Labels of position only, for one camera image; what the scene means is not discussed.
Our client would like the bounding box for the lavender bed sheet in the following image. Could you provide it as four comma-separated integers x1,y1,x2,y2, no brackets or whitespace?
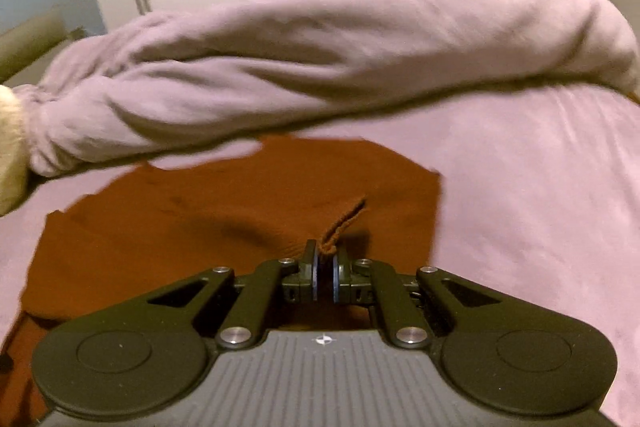
0,82,640,427

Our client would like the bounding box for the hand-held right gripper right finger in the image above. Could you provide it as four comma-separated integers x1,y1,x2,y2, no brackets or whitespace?
327,248,502,352

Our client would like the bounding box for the cream plush toy with face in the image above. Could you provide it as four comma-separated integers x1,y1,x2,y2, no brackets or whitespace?
0,84,27,216

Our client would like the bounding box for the brown knit sweater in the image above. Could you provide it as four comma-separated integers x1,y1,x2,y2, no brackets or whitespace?
0,134,444,418

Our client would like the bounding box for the lavender duvet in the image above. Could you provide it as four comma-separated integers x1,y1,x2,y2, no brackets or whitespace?
27,0,640,178

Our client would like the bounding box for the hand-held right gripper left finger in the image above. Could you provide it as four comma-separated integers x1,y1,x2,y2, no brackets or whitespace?
146,240,324,352

